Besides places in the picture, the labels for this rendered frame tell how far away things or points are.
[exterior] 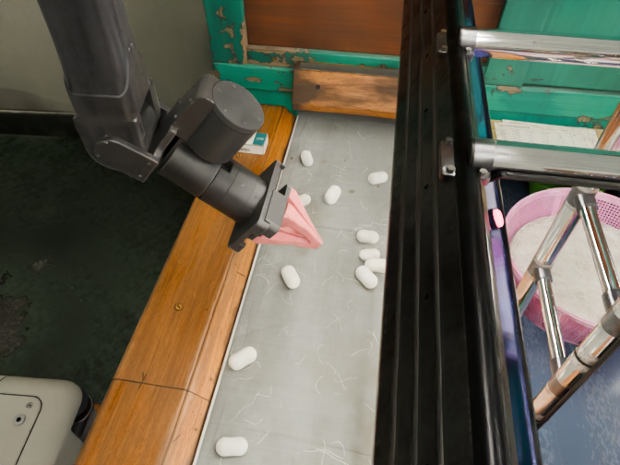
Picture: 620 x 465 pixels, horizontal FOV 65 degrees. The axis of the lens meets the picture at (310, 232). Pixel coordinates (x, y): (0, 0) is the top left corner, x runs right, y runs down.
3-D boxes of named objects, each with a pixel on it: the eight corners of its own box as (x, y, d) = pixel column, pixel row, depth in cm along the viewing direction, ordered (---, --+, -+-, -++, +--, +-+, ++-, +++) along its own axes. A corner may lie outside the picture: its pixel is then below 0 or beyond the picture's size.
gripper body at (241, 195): (290, 166, 57) (237, 129, 54) (272, 231, 50) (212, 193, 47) (259, 194, 61) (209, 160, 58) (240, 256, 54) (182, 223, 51)
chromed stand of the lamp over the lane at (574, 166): (371, 437, 61) (446, 164, 28) (381, 304, 74) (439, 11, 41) (527, 462, 59) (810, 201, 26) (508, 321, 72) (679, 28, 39)
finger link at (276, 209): (339, 218, 58) (278, 175, 54) (333, 265, 54) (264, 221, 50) (304, 242, 63) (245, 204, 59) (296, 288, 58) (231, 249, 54)
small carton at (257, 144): (231, 151, 85) (229, 142, 83) (235, 138, 87) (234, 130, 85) (264, 154, 84) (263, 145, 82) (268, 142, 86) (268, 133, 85)
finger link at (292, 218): (341, 204, 60) (281, 161, 56) (335, 248, 55) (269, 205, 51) (308, 229, 64) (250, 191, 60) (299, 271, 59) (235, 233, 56)
